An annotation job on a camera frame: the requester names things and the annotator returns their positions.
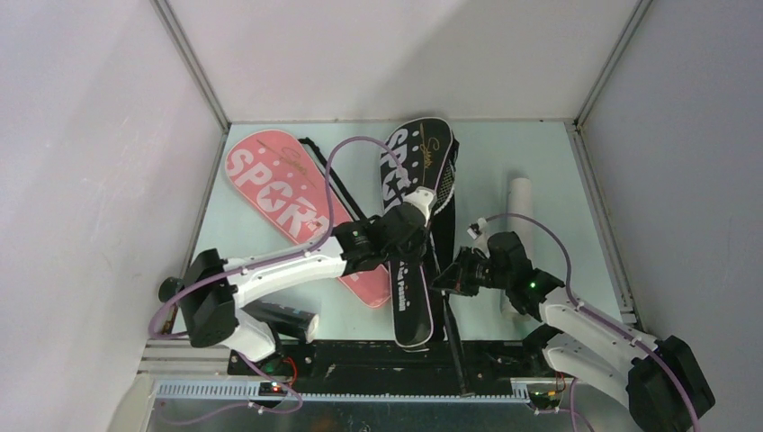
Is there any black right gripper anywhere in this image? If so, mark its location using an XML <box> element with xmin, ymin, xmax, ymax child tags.
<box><xmin>429</xmin><ymin>246</ymin><xmax>511</xmax><ymax>296</ymax></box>

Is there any white shuttlecock tube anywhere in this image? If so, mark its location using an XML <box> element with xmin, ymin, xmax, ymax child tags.
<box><xmin>499</xmin><ymin>178</ymin><xmax>534</xmax><ymax>324</ymax></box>

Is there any black racket cover bag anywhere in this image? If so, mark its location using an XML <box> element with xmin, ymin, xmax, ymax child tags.
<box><xmin>379</xmin><ymin>117</ymin><xmax>459</xmax><ymax>352</ymax></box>

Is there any black shuttlecock tube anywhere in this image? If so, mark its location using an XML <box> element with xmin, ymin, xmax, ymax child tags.
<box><xmin>157</xmin><ymin>276</ymin><xmax>320</xmax><ymax>344</ymax></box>

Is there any pink racket cover bag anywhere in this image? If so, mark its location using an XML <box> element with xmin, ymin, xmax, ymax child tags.
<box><xmin>225</xmin><ymin>130</ymin><xmax>393</xmax><ymax>310</ymax></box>

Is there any white racket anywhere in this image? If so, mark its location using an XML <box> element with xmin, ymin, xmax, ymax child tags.
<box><xmin>442</xmin><ymin>292</ymin><xmax>474</xmax><ymax>398</ymax></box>

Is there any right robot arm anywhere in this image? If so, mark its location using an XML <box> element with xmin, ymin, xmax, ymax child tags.
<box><xmin>433</xmin><ymin>232</ymin><xmax>716</xmax><ymax>431</ymax></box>

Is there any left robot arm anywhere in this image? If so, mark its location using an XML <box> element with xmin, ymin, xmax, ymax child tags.
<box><xmin>174</xmin><ymin>202</ymin><xmax>431</xmax><ymax>375</ymax></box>

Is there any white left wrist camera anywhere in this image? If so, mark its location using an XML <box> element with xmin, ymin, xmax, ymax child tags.
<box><xmin>403</xmin><ymin>186</ymin><xmax>437</xmax><ymax>221</ymax></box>

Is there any black strap of black bag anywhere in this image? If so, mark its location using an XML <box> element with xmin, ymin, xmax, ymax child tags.
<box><xmin>426</xmin><ymin>193</ymin><xmax>460</xmax><ymax>344</ymax></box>

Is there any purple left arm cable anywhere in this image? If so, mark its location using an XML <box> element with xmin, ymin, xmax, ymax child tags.
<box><xmin>148</xmin><ymin>136</ymin><xmax>418</xmax><ymax>427</ymax></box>

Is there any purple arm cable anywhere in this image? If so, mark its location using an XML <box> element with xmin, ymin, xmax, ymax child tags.
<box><xmin>148</xmin><ymin>136</ymin><xmax>418</xmax><ymax>427</ymax></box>
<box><xmin>482</xmin><ymin>212</ymin><xmax>705</xmax><ymax>432</ymax></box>

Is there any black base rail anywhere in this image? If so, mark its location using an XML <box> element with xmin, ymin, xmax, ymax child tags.
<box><xmin>257</xmin><ymin>339</ymin><xmax>555</xmax><ymax>397</ymax></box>

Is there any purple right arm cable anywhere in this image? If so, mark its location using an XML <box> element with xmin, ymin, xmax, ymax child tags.
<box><xmin>482</xmin><ymin>212</ymin><xmax>705</xmax><ymax>432</ymax></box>

